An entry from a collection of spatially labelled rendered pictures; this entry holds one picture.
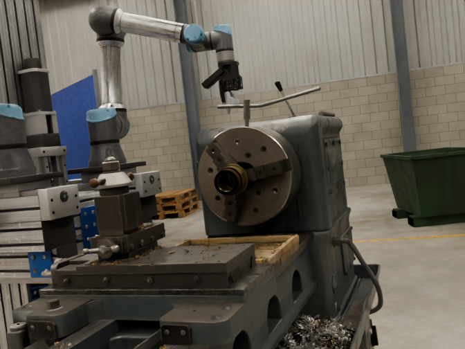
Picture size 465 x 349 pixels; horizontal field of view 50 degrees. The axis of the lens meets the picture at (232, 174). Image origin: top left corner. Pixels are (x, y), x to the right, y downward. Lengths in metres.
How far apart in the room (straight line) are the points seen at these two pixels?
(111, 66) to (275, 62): 9.90
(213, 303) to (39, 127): 1.15
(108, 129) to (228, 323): 1.32
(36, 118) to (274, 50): 10.35
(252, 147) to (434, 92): 10.32
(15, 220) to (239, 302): 0.89
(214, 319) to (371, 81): 10.97
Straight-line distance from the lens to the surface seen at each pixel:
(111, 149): 2.02
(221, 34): 2.12
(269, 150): 1.54
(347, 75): 11.77
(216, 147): 1.56
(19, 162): 1.64
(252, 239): 1.50
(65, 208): 1.57
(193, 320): 0.85
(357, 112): 11.64
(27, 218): 1.59
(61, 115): 7.87
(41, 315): 1.02
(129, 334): 1.04
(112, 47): 2.21
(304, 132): 1.67
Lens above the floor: 1.17
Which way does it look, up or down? 3 degrees down
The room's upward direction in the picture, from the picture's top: 7 degrees counter-clockwise
